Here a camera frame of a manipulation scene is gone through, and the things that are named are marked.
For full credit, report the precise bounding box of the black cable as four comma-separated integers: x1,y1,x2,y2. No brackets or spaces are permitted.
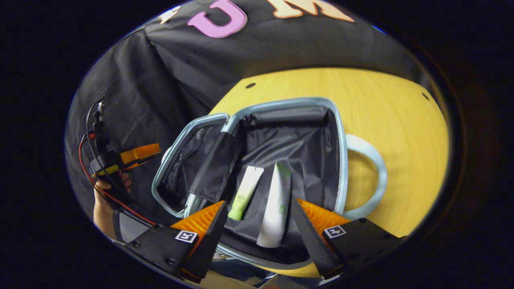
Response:
86,100,105,169

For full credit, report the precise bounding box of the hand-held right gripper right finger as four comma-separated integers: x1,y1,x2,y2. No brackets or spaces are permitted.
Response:
290,197,408,280

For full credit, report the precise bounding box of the white tube with green end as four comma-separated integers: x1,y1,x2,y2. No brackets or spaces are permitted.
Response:
256,161,292,248

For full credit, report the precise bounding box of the white tube with green cap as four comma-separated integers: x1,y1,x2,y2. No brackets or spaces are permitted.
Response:
228,165,265,221

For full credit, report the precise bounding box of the light blue suitcase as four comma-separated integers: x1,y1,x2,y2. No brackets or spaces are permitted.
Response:
152,96,388,277

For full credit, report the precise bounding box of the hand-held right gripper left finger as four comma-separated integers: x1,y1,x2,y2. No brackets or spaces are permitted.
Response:
122,200,228,283

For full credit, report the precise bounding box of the red cable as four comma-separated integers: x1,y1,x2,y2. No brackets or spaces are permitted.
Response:
79,134,156,226

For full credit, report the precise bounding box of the black backdrop cloth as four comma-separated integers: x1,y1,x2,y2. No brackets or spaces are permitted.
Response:
66,0,426,225

